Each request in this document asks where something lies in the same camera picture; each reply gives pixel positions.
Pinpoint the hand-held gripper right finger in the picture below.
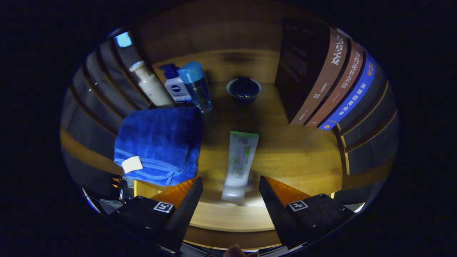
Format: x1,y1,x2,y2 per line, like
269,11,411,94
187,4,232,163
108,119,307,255
258,175,355,250

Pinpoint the wooden countertop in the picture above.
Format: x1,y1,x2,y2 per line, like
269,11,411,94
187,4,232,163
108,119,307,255
61,49,397,232

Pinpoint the white green tube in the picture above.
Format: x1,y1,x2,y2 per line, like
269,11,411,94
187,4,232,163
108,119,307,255
221,131,260,205

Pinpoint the white bottle with blue cap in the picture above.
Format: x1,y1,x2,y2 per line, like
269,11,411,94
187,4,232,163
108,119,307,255
160,64,193,105

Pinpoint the blue book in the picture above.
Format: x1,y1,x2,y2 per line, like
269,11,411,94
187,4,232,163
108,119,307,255
318,54,377,131

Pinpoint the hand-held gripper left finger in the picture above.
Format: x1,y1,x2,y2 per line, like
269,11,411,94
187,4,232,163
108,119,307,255
114,177,203,252

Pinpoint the reddish brown book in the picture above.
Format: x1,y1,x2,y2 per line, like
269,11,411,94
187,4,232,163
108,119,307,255
305,39,365,128

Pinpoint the blue lidded teacup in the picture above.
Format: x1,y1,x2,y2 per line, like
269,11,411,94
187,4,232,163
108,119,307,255
226,76,262,105

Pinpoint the wooden cabinet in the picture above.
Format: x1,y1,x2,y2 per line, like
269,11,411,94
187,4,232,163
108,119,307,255
61,7,398,250

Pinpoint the white pump bottle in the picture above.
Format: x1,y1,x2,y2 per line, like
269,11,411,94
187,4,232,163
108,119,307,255
129,61,175,108

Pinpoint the teal clear bottle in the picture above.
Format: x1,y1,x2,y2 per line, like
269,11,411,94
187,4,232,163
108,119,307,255
177,61,213,114

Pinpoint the dark brown book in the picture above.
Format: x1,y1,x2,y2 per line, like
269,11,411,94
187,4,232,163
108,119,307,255
274,18,348,126

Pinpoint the blue folded towel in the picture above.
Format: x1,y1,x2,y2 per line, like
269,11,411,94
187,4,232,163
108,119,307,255
114,106,203,187

